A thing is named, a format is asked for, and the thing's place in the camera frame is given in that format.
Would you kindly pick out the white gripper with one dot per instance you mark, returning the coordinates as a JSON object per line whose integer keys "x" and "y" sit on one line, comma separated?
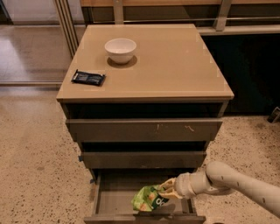
{"x": 184, "y": 185}

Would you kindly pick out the green rice chip bag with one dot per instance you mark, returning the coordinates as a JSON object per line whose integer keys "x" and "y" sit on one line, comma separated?
{"x": 148, "y": 198}

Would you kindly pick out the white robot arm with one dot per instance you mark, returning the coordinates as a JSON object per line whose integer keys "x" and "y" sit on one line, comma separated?
{"x": 220, "y": 179}

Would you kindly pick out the bottom grey open drawer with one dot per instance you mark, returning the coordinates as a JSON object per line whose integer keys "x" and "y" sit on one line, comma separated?
{"x": 115, "y": 190}

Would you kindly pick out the middle grey drawer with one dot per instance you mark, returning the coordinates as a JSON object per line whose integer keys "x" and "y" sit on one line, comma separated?
{"x": 143, "y": 159}

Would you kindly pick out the top grey drawer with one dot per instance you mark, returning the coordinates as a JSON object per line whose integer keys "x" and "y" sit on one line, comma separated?
{"x": 144, "y": 130}

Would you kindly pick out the grey three-drawer cabinet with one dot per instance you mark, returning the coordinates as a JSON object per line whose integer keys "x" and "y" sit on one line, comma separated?
{"x": 171, "y": 75}

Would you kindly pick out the dark object on floor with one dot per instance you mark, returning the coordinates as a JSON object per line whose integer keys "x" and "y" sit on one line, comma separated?
{"x": 274, "y": 116}

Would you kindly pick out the dark blue snack packet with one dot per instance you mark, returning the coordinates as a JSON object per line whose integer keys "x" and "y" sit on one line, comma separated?
{"x": 95, "y": 79}

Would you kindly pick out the white ceramic bowl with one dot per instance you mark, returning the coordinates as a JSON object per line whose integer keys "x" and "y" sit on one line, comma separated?
{"x": 120, "y": 50}

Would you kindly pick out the metal window frame rail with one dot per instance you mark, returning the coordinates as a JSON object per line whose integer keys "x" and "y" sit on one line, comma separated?
{"x": 211, "y": 17}

